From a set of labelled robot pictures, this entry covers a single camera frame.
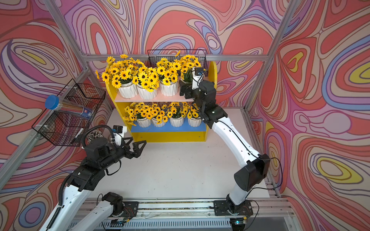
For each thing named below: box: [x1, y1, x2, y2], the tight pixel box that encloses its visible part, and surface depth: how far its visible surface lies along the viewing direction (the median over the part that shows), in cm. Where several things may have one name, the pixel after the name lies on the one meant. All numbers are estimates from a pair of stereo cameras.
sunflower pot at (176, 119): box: [166, 101, 185, 128], surface depth 88 cm
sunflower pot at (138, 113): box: [122, 102, 153, 128], surface depth 82 cm
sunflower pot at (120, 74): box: [95, 54, 141, 99], surface depth 62 cm
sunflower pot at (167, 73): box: [156, 57, 182, 97], surface depth 62 cm
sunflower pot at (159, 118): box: [151, 103, 169, 128], surface depth 82 cm
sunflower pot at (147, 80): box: [132, 66, 160, 101], surface depth 60 cm
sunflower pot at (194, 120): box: [186, 102, 202, 128], surface depth 84 cm
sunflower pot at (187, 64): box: [179, 54, 202, 96], surface depth 63 cm
